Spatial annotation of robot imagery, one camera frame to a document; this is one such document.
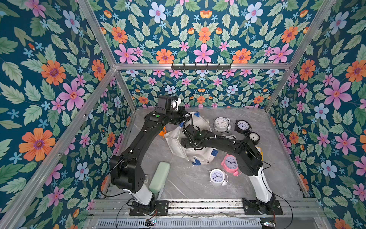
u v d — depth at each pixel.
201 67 0.92
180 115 0.70
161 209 0.74
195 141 0.68
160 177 0.81
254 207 0.72
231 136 0.98
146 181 0.81
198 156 0.88
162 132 1.01
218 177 0.82
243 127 1.04
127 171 0.43
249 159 0.53
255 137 0.98
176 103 0.67
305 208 0.75
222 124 1.04
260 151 0.91
